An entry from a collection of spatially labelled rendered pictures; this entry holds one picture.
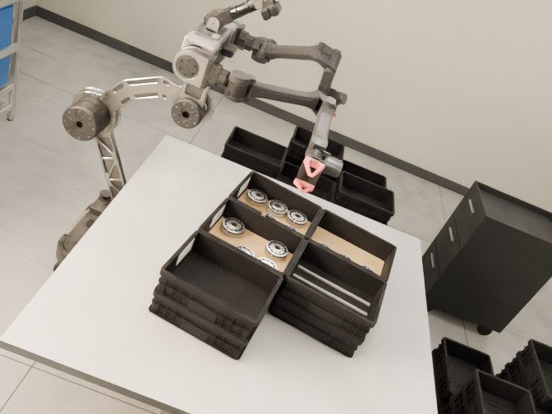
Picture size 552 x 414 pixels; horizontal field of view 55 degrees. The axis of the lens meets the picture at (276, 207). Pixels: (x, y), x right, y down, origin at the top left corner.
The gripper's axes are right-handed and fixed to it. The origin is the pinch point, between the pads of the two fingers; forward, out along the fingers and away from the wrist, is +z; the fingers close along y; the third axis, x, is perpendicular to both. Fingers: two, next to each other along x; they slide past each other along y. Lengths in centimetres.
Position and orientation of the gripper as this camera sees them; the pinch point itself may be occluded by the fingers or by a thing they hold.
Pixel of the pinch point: (306, 183)
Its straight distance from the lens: 165.5
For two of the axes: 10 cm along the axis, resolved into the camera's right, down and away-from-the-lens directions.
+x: -9.1, -4.0, -0.4
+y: -3.6, 7.6, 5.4
